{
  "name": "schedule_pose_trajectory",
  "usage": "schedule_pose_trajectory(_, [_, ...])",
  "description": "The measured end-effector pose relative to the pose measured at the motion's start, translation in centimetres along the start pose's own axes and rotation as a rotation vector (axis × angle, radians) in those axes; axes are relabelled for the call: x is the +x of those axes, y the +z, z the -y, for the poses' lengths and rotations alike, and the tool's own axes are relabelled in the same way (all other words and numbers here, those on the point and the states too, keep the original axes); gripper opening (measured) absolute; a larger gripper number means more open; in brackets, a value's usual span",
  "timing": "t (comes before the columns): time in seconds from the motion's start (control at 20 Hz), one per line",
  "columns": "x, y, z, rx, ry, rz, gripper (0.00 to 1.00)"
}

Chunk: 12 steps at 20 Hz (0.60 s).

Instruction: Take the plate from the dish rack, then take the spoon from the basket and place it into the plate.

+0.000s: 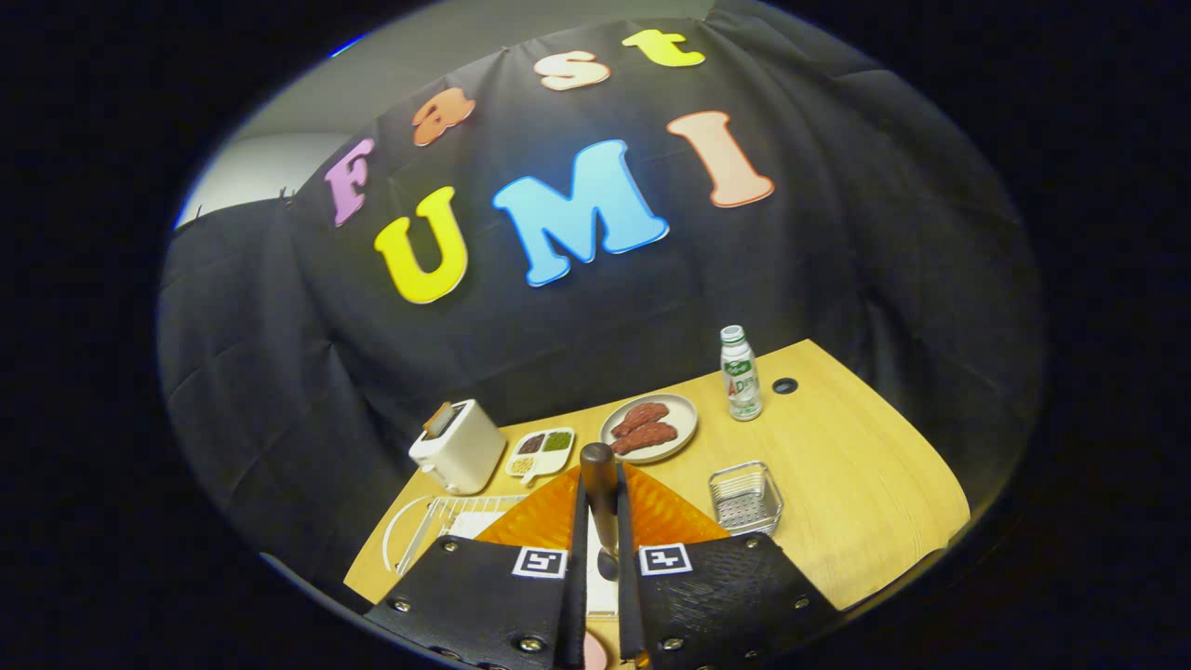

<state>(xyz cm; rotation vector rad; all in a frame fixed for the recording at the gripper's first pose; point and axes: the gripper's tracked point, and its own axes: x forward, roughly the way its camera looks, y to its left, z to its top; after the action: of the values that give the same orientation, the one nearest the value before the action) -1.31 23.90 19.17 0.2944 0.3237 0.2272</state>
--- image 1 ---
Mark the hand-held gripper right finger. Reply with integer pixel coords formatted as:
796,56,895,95
614,461,843,670

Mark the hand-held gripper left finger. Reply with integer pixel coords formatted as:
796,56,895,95
363,465,589,670

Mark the white wire dish rack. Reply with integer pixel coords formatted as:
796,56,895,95
383,493,619,619

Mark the metal wire basket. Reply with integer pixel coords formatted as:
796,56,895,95
708,461,784,538

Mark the wooden handled metal spoon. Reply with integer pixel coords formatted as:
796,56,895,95
579,443,622,583

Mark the divided white seed dish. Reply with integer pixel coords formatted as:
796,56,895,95
504,427,577,488

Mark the beige round plate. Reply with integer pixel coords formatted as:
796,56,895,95
599,393,699,464

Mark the white toaster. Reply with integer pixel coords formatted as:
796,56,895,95
408,399,508,496

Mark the brown sausage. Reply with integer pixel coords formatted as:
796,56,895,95
610,422,679,456
610,402,670,438

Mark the white green drink bottle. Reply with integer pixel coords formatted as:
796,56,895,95
719,325,764,422

